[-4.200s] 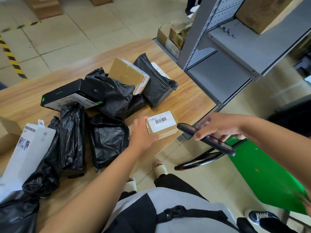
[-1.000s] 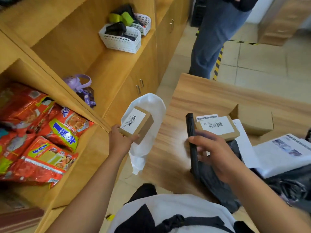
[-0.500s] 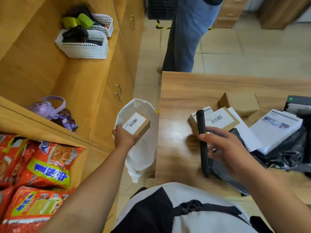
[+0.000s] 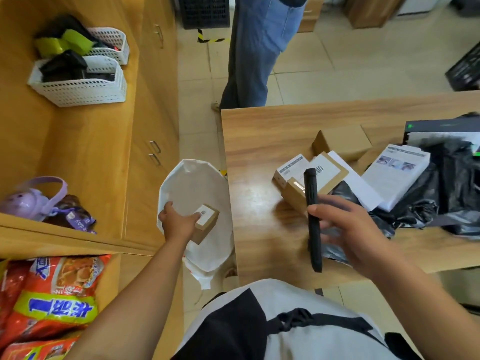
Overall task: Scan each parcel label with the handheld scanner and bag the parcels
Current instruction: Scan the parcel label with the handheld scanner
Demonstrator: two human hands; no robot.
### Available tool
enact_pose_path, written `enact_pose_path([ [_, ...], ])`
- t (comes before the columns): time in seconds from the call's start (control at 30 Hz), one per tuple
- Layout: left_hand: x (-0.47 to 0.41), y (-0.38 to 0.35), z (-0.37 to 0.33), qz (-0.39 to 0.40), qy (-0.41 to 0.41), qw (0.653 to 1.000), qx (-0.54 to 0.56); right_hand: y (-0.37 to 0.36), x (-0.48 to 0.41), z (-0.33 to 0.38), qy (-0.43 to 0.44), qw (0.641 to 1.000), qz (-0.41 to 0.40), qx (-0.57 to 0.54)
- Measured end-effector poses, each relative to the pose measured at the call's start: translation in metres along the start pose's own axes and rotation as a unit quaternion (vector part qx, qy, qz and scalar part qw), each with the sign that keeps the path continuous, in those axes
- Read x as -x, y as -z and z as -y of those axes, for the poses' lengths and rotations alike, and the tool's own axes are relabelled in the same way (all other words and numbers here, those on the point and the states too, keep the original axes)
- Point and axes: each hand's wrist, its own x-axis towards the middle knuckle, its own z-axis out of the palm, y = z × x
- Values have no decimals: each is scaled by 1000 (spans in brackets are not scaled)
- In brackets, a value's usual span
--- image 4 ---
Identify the person's left forearm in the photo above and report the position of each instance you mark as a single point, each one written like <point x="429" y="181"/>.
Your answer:
<point x="135" y="299"/>

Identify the large white plastic basket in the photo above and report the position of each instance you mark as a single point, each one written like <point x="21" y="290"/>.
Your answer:
<point x="80" y="91"/>

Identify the plain cardboard box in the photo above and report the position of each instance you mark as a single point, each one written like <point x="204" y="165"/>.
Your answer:
<point x="343" y="140"/>

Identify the white woven sack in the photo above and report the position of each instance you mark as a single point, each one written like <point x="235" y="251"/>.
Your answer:
<point x="195" y="183"/>

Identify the white box with pictures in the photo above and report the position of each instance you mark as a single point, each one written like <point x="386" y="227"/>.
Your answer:
<point x="397" y="176"/>

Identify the small white box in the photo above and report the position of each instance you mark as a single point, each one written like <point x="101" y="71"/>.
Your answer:
<point x="290" y="170"/>

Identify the flat white box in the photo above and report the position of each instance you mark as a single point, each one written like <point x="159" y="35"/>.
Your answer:
<point x="360" y="187"/>

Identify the small labelled cardboard box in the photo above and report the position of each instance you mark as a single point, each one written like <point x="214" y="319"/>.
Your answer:
<point x="206" y="223"/>

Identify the cardboard box with white label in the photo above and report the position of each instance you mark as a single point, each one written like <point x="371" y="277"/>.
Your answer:
<point x="330" y="172"/>

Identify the person's right thumb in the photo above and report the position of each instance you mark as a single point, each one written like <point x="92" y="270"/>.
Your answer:
<point x="323" y="212"/>

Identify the person's right forearm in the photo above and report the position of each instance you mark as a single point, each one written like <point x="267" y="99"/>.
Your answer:
<point x="423" y="307"/>

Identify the person's right hand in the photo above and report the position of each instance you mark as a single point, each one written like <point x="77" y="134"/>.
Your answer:
<point x="356" y="236"/>

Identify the wooden furniture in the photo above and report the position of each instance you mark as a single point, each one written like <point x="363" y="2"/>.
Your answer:
<point x="369" y="11"/>

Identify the small white plastic basket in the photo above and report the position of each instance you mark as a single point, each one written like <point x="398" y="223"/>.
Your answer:
<point x="110" y="43"/>

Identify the person's left hand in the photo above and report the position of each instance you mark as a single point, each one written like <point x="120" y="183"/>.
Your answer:
<point x="175" y="225"/>

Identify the black plastic crate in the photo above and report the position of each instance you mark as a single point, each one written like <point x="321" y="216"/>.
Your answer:
<point x="204" y="11"/>
<point x="465" y="71"/>

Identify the black handheld scanner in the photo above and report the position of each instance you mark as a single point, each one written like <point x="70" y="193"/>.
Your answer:
<point x="312" y="198"/>

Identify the black box with green light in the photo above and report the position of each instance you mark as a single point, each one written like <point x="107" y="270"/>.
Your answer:
<point x="442" y="126"/>

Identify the black bundle of items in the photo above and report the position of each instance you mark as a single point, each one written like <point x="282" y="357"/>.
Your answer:
<point x="62" y="26"/>

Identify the small black plastic bag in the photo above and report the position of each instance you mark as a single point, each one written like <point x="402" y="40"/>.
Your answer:
<point x="337" y="254"/>

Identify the black pouch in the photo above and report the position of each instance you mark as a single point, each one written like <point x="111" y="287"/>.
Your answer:
<point x="63" y="65"/>

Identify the wooden drawer unit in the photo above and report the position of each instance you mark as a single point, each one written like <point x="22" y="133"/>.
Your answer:
<point x="312" y="13"/>

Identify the purple snack packet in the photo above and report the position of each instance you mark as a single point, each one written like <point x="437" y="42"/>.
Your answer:
<point x="77" y="218"/>

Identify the wooden cabinet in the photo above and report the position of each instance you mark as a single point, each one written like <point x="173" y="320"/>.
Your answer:
<point x="90" y="146"/>

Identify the large black plastic bag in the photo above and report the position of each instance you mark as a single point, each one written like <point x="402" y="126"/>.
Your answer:
<point x="453" y="183"/>

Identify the white and black shirt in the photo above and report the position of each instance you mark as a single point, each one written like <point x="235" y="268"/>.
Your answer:
<point x="300" y="341"/>

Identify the large red noodle packet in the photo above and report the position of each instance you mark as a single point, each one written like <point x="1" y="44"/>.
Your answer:
<point x="56" y="296"/>

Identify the person's left thumb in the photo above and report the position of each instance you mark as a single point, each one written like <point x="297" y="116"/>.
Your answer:
<point x="190" y="219"/>

